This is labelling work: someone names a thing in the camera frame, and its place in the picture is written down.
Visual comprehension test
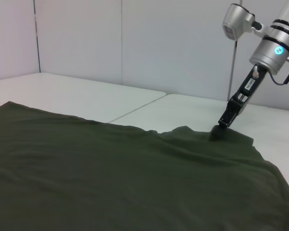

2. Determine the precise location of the dark green shirt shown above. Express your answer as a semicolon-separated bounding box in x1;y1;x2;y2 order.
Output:
0;101;289;231

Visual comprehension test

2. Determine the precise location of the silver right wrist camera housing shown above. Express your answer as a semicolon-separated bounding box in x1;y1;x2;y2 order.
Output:
222;3;264;39

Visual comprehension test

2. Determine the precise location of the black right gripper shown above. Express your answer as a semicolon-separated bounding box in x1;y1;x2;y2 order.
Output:
209;63;269;142

